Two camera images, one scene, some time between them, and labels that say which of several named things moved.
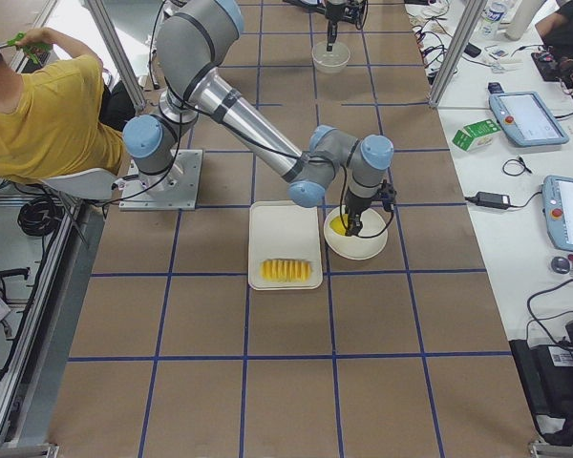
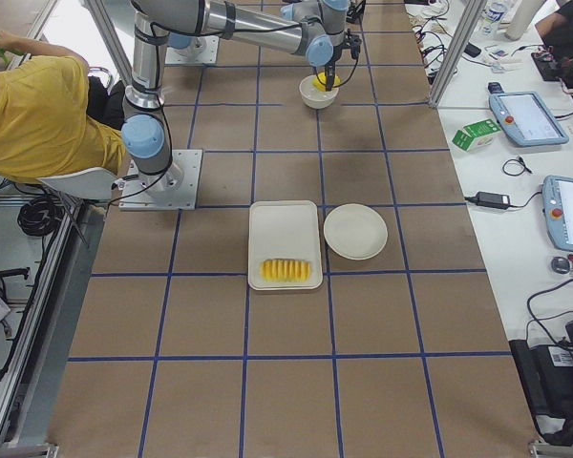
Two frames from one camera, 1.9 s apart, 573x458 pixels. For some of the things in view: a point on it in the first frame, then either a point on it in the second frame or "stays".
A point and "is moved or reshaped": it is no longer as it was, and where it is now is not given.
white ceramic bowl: [330, 61] is moved or reshaped
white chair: [95, 184] stays
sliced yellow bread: [281, 270] stays
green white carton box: [476, 135] stays
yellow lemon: [339, 225] → [318, 84]
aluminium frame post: [472, 14] stays
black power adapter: [490, 198] stays
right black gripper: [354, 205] → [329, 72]
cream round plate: [354, 247] stays
